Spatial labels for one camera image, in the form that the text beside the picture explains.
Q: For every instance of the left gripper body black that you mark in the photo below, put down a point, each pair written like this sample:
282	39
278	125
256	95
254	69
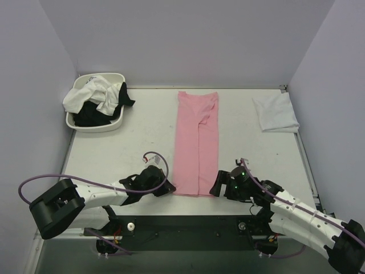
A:
164	188

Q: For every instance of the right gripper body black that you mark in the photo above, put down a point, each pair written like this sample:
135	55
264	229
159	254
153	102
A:
221	184

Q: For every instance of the pink t shirt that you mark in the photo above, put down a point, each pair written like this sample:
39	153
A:
195	162

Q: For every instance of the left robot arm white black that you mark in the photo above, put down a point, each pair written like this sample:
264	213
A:
68	205

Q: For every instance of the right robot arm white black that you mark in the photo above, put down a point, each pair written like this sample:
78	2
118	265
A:
340	242

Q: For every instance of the folded white t shirt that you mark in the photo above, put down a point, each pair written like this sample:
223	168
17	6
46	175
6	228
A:
276	114

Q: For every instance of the black t shirt in basket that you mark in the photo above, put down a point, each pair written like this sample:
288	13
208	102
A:
89	116

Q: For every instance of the white t shirt in basket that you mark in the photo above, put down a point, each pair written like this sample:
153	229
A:
97	90

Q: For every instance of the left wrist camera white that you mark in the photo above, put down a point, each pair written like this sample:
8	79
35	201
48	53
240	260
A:
152	161

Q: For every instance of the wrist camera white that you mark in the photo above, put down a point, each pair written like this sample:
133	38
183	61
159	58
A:
152	161
242	162

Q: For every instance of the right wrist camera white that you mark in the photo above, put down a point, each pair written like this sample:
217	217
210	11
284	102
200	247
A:
242	162

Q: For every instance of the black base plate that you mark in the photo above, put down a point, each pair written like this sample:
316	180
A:
188	233

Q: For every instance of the aluminium front rail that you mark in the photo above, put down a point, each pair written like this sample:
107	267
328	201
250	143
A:
108	224

